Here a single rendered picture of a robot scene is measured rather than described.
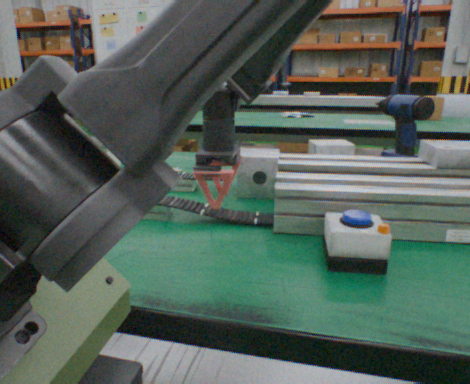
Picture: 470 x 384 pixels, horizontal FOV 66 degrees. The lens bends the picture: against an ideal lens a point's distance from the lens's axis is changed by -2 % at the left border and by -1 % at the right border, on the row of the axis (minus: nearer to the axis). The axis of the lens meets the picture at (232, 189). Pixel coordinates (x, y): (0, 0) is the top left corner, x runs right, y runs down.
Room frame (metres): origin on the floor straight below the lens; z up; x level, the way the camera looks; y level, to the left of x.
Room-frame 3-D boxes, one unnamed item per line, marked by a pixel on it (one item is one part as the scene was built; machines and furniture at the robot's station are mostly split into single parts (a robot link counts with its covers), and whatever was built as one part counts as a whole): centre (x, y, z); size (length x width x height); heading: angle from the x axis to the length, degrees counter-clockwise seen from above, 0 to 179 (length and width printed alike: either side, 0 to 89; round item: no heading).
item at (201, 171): (0.62, 0.03, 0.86); 0.07 x 0.07 x 0.09; 81
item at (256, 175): (0.81, -0.06, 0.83); 0.12 x 0.09 x 0.10; 172
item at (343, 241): (0.49, -0.18, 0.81); 0.10 x 0.08 x 0.06; 172
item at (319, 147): (0.96, -0.26, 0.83); 0.11 x 0.10 x 0.10; 1
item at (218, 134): (0.65, 0.02, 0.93); 0.10 x 0.07 x 0.07; 171
